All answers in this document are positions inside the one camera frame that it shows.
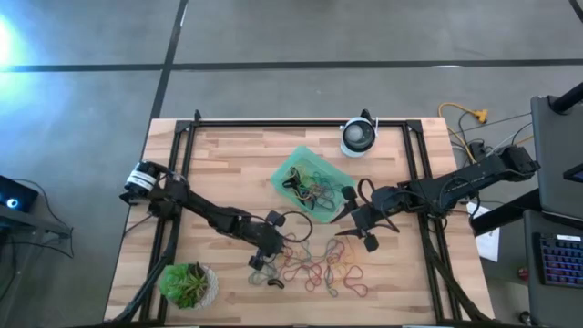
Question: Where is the teal translucent plastic bin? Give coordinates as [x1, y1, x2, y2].
[271, 145, 356, 224]

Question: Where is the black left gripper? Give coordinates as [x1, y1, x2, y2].
[248, 210, 292, 271]

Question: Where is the black pole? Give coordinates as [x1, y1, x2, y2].
[548, 81, 583, 115]

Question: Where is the yellow rubber band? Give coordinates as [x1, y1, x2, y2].
[339, 236, 359, 265]

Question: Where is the grey rounded panel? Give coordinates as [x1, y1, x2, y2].
[530, 95, 583, 220]

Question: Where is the black desk beam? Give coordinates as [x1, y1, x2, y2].
[471, 189, 543, 236]

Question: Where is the black aluminium table frame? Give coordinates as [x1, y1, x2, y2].
[111, 108, 491, 325]

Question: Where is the white paper sheet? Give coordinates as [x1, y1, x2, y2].
[466, 202, 501, 263]

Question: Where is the grey desk surface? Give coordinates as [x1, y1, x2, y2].
[523, 209, 583, 328]

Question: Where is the black device with blue light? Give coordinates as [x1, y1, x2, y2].
[0, 175, 40, 213]

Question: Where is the red rubber band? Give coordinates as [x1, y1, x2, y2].
[342, 264, 369, 298]
[325, 239, 350, 268]
[280, 261, 324, 292]

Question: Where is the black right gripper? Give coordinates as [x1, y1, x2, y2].
[331, 185, 393, 253]

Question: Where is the backlit black keyboard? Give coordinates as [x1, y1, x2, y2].
[539, 232, 583, 288]

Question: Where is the grey cable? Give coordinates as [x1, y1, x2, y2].
[448, 111, 534, 138]

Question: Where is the green plant in white pot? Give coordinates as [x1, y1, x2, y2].
[158, 261, 220, 311]

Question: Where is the black camera cable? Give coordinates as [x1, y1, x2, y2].
[281, 210, 314, 243]

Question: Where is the white cylindrical cup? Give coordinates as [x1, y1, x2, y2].
[339, 116, 380, 159]

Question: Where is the yellow power cable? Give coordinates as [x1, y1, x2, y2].
[437, 102, 489, 163]

